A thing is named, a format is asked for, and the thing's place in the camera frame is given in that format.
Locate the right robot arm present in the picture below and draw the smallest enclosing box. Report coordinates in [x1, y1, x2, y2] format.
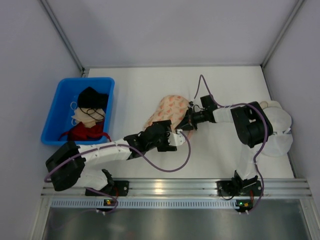
[176, 95, 273, 180]

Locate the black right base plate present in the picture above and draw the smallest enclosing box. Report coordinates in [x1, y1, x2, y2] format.
[217, 180, 262, 199]

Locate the pink mesh laundry bag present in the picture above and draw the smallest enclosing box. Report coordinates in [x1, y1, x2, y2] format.
[143, 95, 190, 131]

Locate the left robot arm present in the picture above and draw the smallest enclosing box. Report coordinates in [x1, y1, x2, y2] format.
[44, 120, 185, 192]

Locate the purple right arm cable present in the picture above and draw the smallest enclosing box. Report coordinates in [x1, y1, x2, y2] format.
[193, 74, 269, 213]

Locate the black bra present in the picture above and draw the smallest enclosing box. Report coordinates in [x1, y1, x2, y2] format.
[77, 87, 109, 109]

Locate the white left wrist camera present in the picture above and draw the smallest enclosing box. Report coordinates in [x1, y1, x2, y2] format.
[168, 129, 188, 147]

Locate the white blue mesh laundry bag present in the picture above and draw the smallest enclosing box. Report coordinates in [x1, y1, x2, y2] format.
[262, 107, 293, 157]

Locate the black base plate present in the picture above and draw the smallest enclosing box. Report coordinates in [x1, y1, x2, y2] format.
[217, 180, 262, 199]
[98, 180, 130, 197]

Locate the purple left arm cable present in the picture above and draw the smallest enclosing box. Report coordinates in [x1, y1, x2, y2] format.
[43, 131, 193, 213]

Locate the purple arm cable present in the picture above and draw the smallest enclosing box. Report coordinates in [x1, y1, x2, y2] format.
[193, 74, 269, 213]
[43, 131, 193, 213]

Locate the red bra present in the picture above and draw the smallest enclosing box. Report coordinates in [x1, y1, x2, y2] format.
[58, 122, 112, 142]

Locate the blue plastic bin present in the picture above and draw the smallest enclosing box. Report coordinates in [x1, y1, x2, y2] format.
[41, 77, 115, 146]

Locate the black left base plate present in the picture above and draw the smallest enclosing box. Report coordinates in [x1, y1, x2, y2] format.
[98, 180, 130, 197]

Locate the aluminium front rail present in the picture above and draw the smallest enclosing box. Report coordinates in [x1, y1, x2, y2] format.
[41, 177, 311, 198]

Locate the white slotted cable duct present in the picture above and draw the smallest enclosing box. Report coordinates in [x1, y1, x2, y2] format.
[51, 198, 251, 210]

